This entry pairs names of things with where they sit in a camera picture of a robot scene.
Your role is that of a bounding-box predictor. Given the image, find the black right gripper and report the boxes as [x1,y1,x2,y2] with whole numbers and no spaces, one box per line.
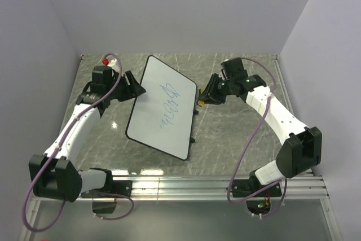
[197,73,234,106]

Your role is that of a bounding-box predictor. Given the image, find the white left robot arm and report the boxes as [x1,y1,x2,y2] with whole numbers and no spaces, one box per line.
[29,65,146,202]

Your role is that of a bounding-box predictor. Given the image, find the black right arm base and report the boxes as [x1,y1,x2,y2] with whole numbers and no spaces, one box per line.
[227,177,283,217]

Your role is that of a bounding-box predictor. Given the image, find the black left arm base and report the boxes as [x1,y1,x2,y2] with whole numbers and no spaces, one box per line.
[80,180,133,215]

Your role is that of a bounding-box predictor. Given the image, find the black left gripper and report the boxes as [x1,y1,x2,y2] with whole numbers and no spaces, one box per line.
[107,71,146,102]

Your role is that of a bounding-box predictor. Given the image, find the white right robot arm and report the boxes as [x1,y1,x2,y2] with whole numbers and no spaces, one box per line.
[197,58,322,196]

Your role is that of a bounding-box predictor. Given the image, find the aluminium side rail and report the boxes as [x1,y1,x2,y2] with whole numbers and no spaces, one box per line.
[272,56,314,176]

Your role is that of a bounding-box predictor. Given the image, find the white whiteboard black frame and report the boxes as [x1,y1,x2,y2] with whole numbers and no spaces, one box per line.
[125,55,197,160]

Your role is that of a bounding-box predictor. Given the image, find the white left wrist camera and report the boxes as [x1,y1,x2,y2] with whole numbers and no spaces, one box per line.
[108,59,120,73]

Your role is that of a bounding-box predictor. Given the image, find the aluminium mounting rail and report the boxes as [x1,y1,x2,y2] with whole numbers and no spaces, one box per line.
[78,176,330,202]

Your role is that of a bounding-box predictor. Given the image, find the yellow bone-shaped eraser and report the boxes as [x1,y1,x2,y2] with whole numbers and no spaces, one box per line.
[197,100,205,107]

